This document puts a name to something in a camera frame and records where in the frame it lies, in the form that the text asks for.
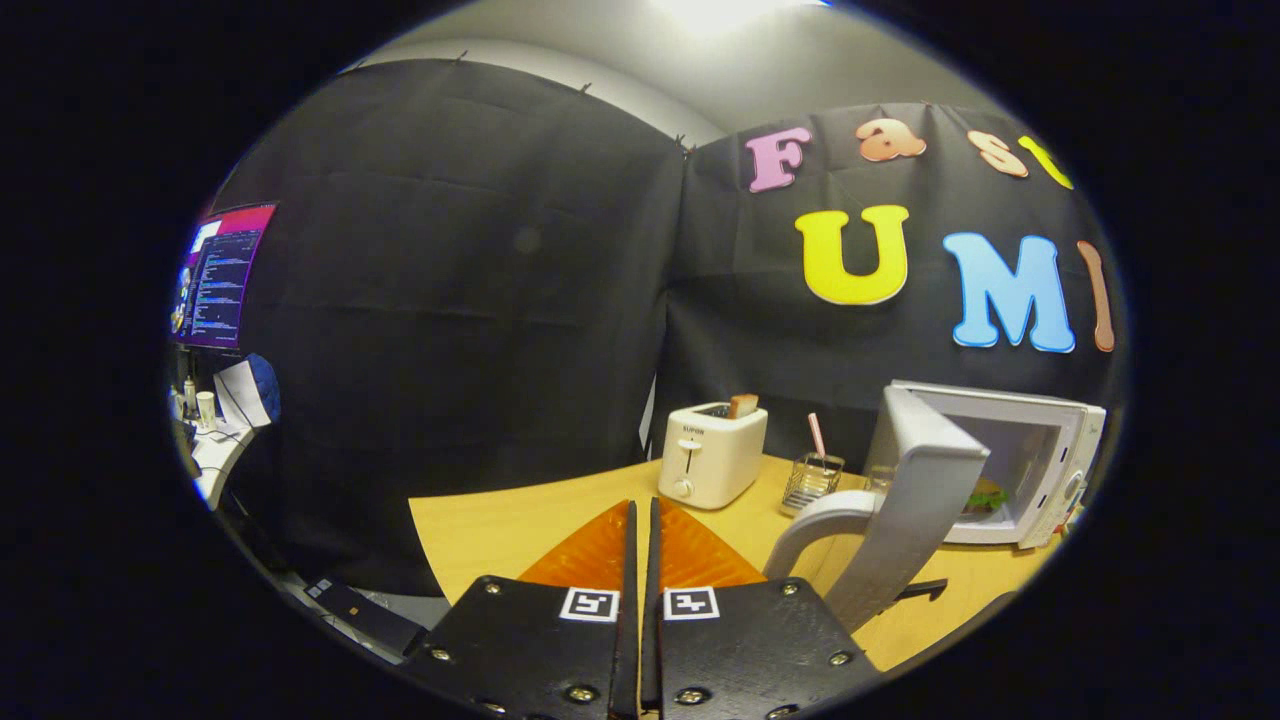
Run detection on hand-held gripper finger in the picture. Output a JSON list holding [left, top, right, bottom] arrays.
[[405, 500, 641, 720], [640, 497, 881, 720]]

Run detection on white microwave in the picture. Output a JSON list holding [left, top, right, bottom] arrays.
[[765, 380, 1108, 633]]

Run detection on brown bread lettuce sandwich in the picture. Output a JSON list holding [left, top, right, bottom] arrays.
[[962, 478, 1011, 517]]

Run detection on white toaster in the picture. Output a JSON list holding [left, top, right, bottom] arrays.
[[658, 402, 769, 511]]

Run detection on black flat box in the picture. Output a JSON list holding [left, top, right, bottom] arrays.
[[305, 577, 427, 657]]

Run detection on black backdrop cloth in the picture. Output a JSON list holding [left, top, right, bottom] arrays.
[[215, 60, 1126, 598]]

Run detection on white side desk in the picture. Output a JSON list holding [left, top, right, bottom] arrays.
[[170, 390, 263, 511]]

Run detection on computer monitor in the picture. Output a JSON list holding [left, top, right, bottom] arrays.
[[172, 203, 279, 351]]

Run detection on wire mesh holder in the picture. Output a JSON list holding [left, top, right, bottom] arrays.
[[780, 452, 846, 516]]

